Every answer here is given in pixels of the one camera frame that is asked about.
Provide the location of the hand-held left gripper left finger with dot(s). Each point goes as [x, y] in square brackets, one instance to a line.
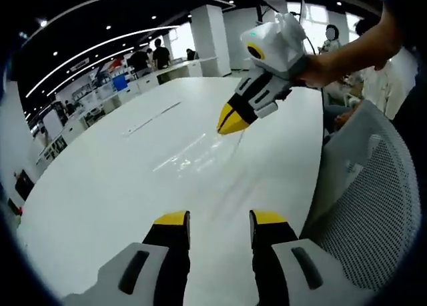
[146, 272]

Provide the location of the grey mesh office chair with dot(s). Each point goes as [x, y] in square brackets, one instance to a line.
[373, 202]

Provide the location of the long white counter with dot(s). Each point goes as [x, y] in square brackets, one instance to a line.
[173, 74]

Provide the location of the blue storage box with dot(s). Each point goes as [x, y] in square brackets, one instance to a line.
[120, 83]

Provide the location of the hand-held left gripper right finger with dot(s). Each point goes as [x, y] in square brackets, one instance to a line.
[293, 272]

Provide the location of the clear resealable plastic bag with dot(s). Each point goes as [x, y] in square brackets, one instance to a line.
[207, 166]

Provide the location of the person's right hand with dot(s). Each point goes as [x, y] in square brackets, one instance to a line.
[315, 71]

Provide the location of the person's dark clothing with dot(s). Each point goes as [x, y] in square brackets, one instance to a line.
[413, 119]

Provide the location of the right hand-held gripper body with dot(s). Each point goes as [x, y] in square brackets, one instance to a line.
[277, 46]

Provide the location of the black chair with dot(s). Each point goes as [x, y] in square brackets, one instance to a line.
[24, 185]

